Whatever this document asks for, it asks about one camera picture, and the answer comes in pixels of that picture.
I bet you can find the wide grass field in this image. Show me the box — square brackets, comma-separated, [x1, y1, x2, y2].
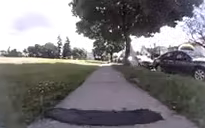
[0, 56, 103, 128]

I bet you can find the dark car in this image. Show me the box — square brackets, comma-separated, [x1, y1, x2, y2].
[152, 49, 205, 82]

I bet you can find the grass verge strip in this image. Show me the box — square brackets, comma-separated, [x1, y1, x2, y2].
[113, 64, 205, 128]

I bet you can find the smaller leafy tree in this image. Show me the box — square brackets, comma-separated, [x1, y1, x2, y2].
[91, 36, 126, 63]

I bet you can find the row of distant trees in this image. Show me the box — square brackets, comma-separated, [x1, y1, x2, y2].
[0, 34, 88, 60]

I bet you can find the pale-leaved tree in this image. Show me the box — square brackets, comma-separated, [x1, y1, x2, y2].
[182, 1, 205, 51]

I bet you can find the large dark leafy tree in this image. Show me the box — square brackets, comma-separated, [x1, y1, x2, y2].
[68, 0, 204, 66]

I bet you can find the grey concrete sidewalk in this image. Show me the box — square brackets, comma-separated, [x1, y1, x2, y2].
[28, 64, 199, 128]

